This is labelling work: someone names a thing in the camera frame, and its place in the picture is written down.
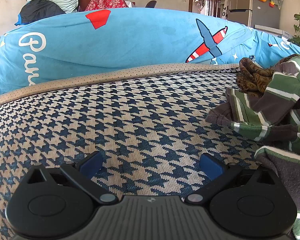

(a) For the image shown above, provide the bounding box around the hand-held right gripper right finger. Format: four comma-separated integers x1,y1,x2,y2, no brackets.
185,153,278,204

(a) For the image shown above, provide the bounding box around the white chest freezer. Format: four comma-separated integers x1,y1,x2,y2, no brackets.
254,24,293,39

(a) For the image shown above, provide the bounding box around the green brown striped t-shirt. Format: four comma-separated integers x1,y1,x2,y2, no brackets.
205,55,300,240

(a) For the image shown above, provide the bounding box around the silver refrigerator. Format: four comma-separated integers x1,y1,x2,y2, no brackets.
226,0,280,29

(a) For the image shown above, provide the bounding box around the blue printed sofa cover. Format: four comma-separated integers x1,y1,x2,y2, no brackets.
0,7,300,98

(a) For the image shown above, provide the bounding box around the dark navy jacket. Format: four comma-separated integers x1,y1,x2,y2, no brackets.
14,0,67,26

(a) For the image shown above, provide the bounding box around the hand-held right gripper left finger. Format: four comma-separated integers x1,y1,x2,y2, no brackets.
24,152,118,205

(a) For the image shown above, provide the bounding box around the houndstooth sofa mat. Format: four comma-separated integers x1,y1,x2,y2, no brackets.
0,64,300,240

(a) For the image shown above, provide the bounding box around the light green pillow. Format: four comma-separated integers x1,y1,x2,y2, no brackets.
26,0,78,14

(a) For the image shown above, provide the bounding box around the brown patterned cloth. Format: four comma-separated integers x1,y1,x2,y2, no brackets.
236,54,300,98

